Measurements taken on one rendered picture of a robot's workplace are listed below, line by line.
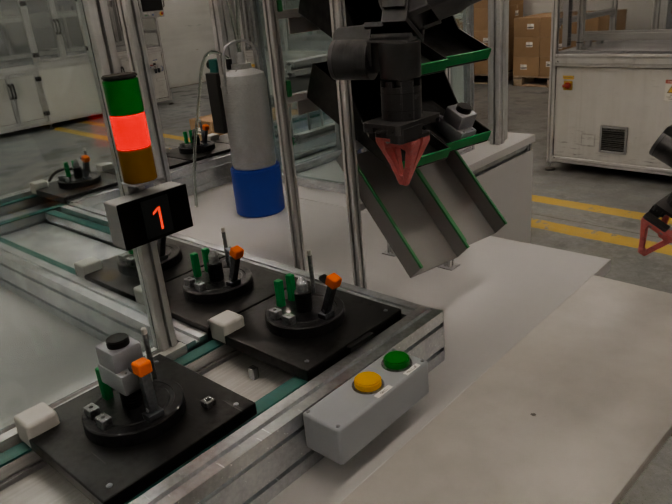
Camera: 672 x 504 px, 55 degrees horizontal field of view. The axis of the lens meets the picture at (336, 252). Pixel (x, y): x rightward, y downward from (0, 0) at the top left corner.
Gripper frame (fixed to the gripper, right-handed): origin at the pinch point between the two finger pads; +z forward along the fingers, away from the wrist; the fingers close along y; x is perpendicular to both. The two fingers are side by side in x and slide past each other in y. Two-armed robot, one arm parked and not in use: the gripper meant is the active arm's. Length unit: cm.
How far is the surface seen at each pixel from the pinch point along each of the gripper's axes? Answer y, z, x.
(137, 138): 25.1, -8.6, -28.9
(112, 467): 47, 27, -11
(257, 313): 8.8, 26.9, -27.4
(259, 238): -36, 39, -80
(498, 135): -158, 35, -72
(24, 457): 52, 30, -27
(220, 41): -69, -11, -128
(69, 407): 44, 27, -29
